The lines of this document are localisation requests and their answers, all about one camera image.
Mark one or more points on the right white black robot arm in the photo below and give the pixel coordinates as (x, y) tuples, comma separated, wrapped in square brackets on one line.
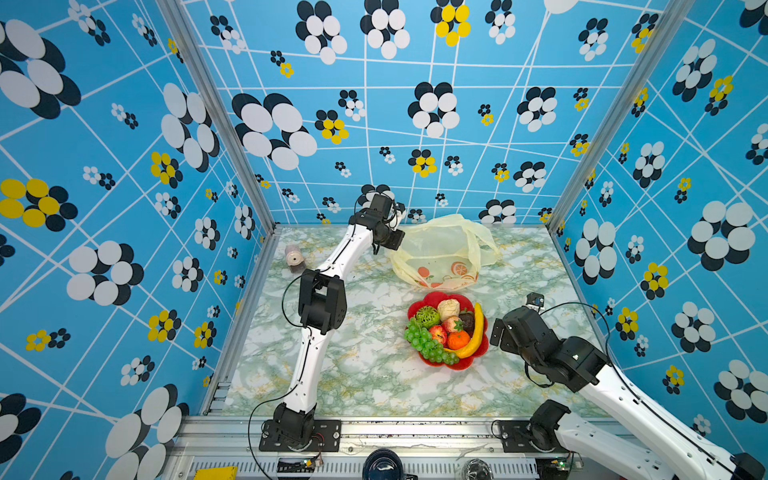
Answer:
[(663, 447)]

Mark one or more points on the fake red strawberry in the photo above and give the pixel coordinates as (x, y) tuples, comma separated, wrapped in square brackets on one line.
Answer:
[(453, 324)]

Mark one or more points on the fake orange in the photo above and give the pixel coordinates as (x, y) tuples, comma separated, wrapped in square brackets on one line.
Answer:
[(458, 340)]

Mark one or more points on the aluminium front rail frame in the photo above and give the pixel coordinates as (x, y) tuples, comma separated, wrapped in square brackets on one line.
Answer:
[(428, 448)]

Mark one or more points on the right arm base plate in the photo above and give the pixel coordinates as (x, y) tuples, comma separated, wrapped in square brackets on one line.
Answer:
[(521, 436)]

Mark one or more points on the small pink roll object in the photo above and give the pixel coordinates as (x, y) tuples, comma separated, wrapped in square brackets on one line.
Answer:
[(294, 258)]

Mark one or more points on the black round camera lens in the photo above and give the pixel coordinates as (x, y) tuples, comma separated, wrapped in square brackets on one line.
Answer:
[(383, 464)]

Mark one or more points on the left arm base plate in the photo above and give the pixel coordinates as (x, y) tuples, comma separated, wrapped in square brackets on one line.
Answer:
[(319, 435)]

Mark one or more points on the fake green grapes bunch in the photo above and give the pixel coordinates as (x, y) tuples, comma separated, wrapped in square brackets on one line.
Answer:
[(420, 339)]

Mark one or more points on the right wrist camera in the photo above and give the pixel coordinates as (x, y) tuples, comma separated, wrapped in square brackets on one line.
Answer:
[(535, 301)]

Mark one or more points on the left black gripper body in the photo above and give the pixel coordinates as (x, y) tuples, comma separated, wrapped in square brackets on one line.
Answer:
[(388, 239)]

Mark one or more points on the fake green custard apple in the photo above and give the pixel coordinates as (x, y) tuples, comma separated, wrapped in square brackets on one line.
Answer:
[(428, 317)]

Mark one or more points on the red flower-shaped plate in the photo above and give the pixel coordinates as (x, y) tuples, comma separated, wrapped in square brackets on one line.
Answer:
[(433, 299)]

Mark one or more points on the fake red apple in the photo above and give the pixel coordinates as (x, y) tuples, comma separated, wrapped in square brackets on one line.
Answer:
[(439, 334)]

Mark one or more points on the fake dark purple fruit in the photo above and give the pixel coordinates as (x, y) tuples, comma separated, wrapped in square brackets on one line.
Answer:
[(468, 321)]

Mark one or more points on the left aluminium corner post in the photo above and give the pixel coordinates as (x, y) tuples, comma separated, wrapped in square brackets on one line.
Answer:
[(181, 30)]

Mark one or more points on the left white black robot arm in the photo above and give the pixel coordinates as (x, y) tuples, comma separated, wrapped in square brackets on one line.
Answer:
[(322, 308)]

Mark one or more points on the translucent yellowish plastic bag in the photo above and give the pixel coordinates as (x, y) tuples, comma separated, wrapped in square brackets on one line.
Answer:
[(445, 254)]

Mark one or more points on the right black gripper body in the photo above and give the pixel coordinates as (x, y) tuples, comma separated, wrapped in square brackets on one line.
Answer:
[(505, 342)]

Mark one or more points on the fake yellow banana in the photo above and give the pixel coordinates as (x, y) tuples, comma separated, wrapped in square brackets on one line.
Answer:
[(478, 335)]

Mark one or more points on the aluminium corner post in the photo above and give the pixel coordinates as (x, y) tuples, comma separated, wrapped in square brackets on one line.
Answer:
[(670, 21), (181, 30)]

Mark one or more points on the yellow block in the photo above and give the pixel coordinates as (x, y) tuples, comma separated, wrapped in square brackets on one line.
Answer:
[(217, 473)]

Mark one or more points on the right aluminium corner post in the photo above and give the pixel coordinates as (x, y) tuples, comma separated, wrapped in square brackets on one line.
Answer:
[(670, 21)]

